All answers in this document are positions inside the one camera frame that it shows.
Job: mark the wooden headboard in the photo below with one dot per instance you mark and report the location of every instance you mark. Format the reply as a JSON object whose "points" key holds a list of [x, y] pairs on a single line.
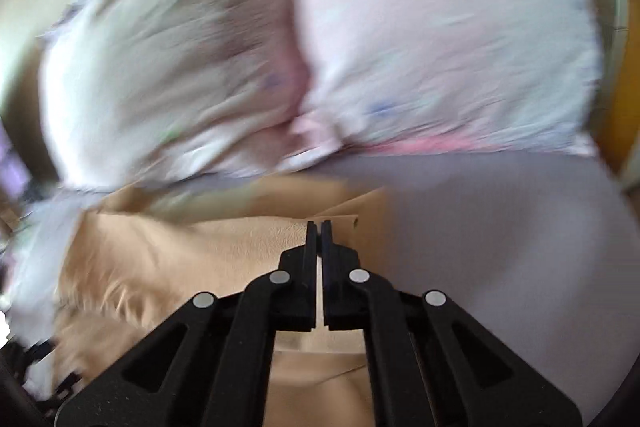
{"points": [[614, 120]]}

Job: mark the tan small garment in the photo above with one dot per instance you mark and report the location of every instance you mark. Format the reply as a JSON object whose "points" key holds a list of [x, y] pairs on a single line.
{"points": [[139, 255]]}

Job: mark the pink floral pillow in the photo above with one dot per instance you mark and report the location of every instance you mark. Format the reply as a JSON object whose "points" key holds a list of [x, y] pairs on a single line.
{"points": [[434, 76]]}

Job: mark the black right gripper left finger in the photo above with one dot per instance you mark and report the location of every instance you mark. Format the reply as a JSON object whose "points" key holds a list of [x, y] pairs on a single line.
{"points": [[209, 363]]}

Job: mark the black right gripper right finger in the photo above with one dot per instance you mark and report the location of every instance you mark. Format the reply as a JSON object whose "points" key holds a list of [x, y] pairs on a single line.
{"points": [[430, 362]]}

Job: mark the white tree-print pillow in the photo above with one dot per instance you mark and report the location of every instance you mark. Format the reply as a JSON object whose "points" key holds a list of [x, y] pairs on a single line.
{"points": [[162, 90]]}

